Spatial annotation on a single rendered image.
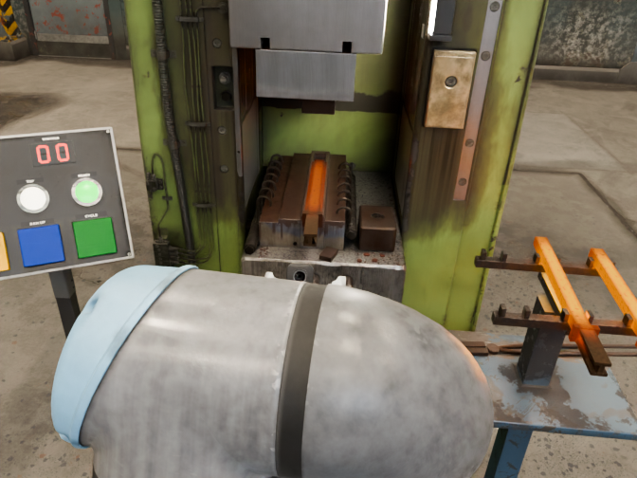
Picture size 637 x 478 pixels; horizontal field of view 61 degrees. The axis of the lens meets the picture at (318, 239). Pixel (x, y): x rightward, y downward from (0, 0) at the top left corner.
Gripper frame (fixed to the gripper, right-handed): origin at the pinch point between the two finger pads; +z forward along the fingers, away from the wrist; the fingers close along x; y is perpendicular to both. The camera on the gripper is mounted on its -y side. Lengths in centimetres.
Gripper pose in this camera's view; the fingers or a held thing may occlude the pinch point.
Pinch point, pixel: (305, 271)
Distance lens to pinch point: 105.1
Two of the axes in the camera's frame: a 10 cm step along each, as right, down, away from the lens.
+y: -0.3, 8.6, 5.0
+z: 0.5, -5.0, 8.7
